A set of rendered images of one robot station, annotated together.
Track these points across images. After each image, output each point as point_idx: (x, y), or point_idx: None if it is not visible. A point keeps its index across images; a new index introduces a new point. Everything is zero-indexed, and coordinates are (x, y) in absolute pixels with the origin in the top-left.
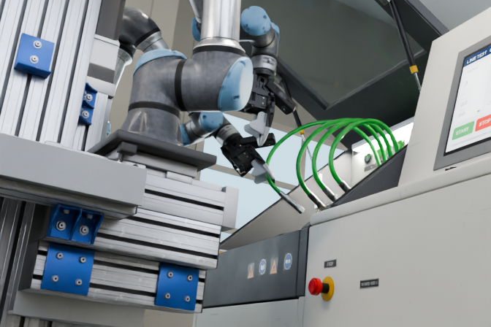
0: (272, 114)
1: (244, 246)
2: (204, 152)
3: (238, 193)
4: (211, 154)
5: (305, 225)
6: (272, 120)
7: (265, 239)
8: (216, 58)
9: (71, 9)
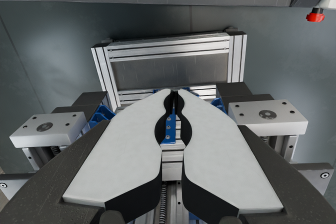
0: (303, 201)
1: (103, 2)
2: (330, 179)
3: (305, 118)
4: (332, 174)
5: (303, 3)
6: (273, 152)
7: (179, 4)
8: None
9: None
